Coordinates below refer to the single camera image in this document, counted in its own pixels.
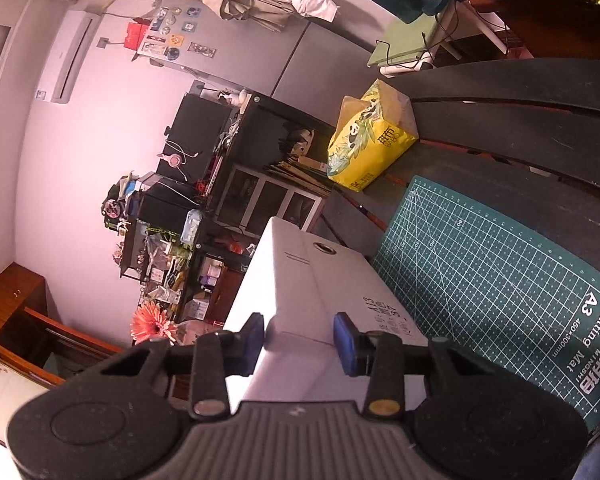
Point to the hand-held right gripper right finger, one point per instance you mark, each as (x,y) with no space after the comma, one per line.
(344,342)

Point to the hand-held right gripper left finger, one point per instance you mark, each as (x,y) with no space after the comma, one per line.
(252,342)

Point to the large white storage box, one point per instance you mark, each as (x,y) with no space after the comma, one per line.
(370,285)

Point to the orange gerbera flower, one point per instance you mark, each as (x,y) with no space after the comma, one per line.
(152,322)

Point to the light blue wipes pack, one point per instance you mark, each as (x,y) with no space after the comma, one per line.
(191,225)

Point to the green cutting mat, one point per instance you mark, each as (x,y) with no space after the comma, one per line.
(480,285)

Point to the pink headphones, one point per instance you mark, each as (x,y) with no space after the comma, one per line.
(175,159)

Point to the yellow tissue pack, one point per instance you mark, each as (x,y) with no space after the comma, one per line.
(370,140)

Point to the black shelf unit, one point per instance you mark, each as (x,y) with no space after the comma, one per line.
(260,125)

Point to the brown wooden furniture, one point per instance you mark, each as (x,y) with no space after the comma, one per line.
(25,305)

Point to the grey refrigerator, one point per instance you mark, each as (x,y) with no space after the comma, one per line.
(260,55)

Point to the red pouch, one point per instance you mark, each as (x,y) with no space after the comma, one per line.
(136,35)

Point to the white air conditioner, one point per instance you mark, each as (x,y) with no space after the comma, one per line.
(67,55)

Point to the hanging beige white clothes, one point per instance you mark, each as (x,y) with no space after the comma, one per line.
(280,0)

